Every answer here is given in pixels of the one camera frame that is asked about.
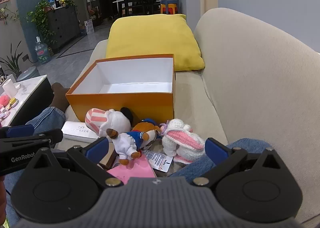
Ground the white dog plush toy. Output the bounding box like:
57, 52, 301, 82
85, 107, 134, 142

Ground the orange cardboard box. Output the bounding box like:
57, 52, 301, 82
65, 54, 175, 122

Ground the large water jug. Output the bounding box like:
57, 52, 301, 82
34, 37, 52, 65

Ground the toilet paper roll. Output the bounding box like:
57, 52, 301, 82
2, 78, 17, 97

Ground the yellow pillow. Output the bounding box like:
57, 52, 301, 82
106, 14, 205, 72

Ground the trailing green plant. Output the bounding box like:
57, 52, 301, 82
26, 0, 57, 44

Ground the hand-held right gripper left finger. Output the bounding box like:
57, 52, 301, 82
25, 137, 124, 188

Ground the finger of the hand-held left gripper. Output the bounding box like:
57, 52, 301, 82
0, 129, 63, 147
0, 124, 35, 140

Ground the dark dining chair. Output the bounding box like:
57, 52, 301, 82
122, 0, 147, 16
147, 0, 173, 15

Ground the pink case with clear window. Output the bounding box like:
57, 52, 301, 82
107, 155, 157, 185

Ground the dark drawer cabinet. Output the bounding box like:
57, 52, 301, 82
46, 5, 81, 54

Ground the white lotion tube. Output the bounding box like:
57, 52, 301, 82
144, 149, 174, 172

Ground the white floor sign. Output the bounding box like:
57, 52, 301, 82
84, 20, 94, 36

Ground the stack of coloured stools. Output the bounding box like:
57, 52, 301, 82
160, 0, 178, 15

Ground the grey round stool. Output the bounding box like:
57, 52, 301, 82
16, 66, 40, 81

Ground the small bear plush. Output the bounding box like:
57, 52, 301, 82
106, 118, 162, 166

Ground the white flat box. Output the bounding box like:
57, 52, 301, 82
61, 121, 100, 144

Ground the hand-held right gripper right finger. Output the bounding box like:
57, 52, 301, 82
191, 138, 292, 187

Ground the marble-top coffee table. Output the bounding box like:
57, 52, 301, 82
0, 74, 54, 129

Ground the tall-leaf potted plant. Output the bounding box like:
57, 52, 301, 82
0, 41, 24, 76

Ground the white pink crocheted bunny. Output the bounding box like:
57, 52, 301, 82
161, 118, 206, 164

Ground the beige sofa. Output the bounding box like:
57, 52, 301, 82
54, 8, 320, 225

